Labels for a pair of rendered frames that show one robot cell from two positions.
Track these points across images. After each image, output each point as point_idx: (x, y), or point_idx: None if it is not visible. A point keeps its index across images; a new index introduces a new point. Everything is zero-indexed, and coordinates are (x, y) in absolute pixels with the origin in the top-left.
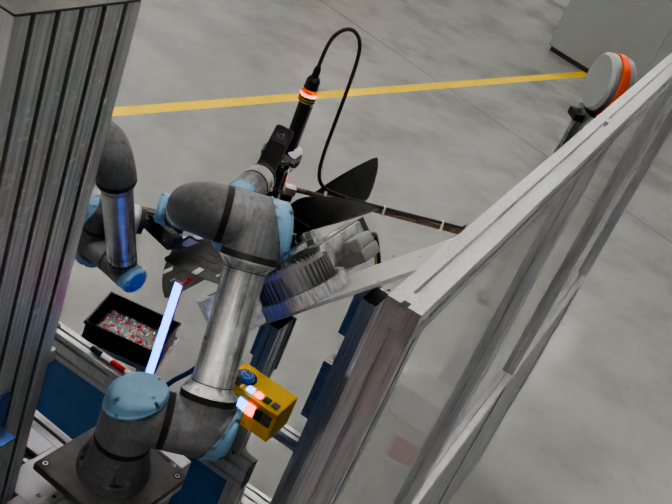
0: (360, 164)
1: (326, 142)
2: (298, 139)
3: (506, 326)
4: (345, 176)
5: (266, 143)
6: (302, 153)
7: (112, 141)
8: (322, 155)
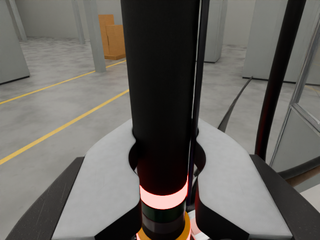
0: (239, 95)
1: (283, 55)
2: (199, 88)
3: None
4: (225, 120)
5: (27, 216)
6: (235, 140)
7: None
8: (271, 107)
